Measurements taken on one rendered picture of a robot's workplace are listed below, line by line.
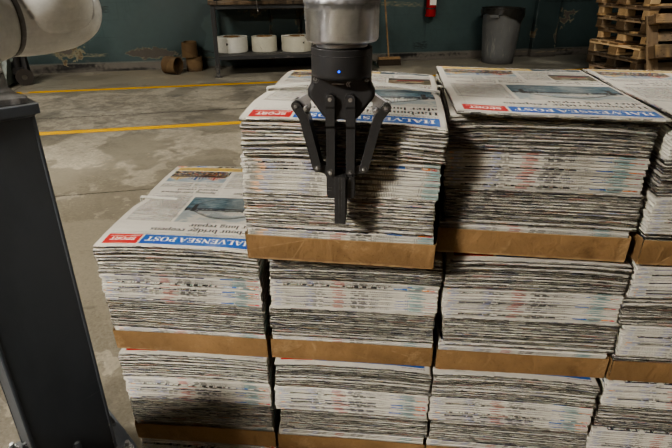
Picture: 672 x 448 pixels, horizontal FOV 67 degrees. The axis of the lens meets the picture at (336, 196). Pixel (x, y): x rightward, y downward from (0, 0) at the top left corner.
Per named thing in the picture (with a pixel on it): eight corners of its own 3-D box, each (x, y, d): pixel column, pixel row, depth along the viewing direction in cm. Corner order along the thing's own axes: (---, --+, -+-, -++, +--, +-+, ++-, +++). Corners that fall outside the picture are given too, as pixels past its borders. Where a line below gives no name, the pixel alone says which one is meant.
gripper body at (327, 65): (377, 40, 64) (374, 111, 68) (311, 39, 65) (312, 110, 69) (376, 48, 57) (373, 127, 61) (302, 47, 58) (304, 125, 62)
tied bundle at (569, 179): (423, 169, 115) (431, 66, 105) (558, 175, 112) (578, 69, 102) (433, 255, 80) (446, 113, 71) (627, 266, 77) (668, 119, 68)
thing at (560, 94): (435, 69, 103) (436, 64, 102) (582, 72, 100) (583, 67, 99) (452, 117, 70) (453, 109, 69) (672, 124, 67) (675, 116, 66)
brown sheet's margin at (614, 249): (424, 167, 114) (425, 148, 112) (556, 172, 111) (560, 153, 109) (434, 252, 80) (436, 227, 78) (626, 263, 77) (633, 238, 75)
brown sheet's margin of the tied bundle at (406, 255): (270, 211, 93) (268, 190, 91) (429, 220, 90) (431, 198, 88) (246, 258, 78) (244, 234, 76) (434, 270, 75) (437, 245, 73)
